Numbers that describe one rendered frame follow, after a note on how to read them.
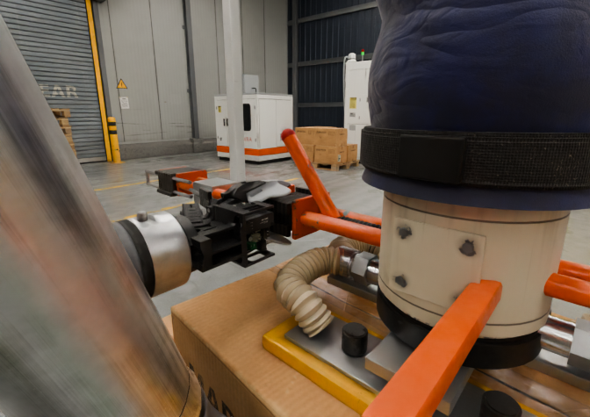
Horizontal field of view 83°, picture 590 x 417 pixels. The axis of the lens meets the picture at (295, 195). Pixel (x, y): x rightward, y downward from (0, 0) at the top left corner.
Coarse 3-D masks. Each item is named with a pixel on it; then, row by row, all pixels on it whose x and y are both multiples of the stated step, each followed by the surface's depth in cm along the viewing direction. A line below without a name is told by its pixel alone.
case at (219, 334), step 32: (224, 288) 54; (256, 288) 54; (320, 288) 54; (192, 320) 45; (224, 320) 45; (256, 320) 45; (352, 320) 45; (192, 352) 45; (224, 352) 39; (256, 352) 39; (224, 384) 39; (256, 384) 35; (288, 384) 35; (512, 384) 35; (544, 384) 35; (256, 416) 34; (288, 416) 31; (320, 416) 31; (352, 416) 31; (576, 416) 31
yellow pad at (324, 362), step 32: (288, 320) 43; (288, 352) 37; (320, 352) 36; (352, 352) 35; (320, 384) 34; (352, 384) 33; (384, 384) 32; (480, 384) 33; (448, 416) 29; (480, 416) 28; (512, 416) 26; (544, 416) 29
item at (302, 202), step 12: (300, 192) 57; (276, 204) 48; (288, 204) 47; (300, 204) 47; (312, 204) 49; (276, 216) 50; (288, 216) 48; (276, 228) 49; (288, 228) 48; (300, 228) 48; (312, 228) 50
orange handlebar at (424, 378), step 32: (320, 224) 45; (352, 224) 43; (480, 288) 27; (544, 288) 29; (576, 288) 28; (448, 320) 23; (480, 320) 23; (416, 352) 20; (448, 352) 20; (416, 384) 17; (448, 384) 19; (384, 416) 15; (416, 416) 16
